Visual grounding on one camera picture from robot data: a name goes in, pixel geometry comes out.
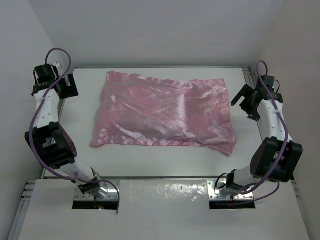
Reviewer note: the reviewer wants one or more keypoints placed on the white front cover panel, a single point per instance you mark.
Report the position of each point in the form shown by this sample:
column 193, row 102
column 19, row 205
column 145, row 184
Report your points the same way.
column 159, row 210

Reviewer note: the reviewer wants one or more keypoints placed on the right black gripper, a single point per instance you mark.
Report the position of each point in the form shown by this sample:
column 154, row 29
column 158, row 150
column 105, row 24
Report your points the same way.
column 247, row 91

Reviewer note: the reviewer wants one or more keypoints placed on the metal base plate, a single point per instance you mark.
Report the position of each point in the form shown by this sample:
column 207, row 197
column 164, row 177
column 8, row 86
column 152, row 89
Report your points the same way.
column 222, row 194
column 102, row 191

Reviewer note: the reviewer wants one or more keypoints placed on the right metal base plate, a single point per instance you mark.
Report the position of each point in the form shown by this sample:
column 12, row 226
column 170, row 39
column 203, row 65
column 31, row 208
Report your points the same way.
column 222, row 194

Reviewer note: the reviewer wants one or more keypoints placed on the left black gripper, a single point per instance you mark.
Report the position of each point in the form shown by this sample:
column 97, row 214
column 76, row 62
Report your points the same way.
column 69, row 91

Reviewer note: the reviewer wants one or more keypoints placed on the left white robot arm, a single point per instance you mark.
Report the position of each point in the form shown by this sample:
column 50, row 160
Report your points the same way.
column 56, row 151

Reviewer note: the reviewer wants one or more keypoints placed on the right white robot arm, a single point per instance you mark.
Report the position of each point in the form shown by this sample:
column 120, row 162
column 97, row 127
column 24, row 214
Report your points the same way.
column 278, row 155

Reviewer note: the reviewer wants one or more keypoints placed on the aluminium frame rail left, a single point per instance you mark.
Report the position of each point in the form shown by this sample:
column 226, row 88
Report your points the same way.
column 22, row 210

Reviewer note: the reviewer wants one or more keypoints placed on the pink pillowcase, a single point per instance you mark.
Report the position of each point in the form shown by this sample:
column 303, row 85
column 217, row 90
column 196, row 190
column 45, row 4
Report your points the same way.
column 140, row 110

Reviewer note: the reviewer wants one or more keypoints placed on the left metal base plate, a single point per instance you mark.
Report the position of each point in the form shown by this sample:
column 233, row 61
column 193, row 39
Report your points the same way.
column 102, row 191

